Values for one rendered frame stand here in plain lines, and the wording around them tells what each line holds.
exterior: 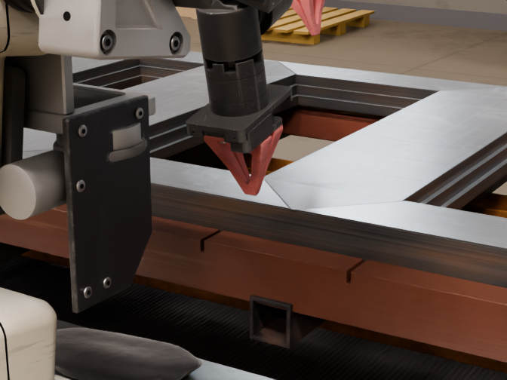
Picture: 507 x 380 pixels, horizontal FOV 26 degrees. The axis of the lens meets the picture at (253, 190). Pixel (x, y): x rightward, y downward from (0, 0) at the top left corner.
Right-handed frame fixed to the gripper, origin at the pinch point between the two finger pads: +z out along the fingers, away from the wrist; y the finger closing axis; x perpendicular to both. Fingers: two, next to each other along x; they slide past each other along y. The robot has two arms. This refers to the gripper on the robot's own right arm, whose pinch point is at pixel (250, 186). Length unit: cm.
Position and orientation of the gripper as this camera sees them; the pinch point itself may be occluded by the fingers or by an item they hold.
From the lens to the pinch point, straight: 110.6
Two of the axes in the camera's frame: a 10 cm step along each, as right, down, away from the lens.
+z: 1.2, 8.7, 4.8
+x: 8.7, 1.5, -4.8
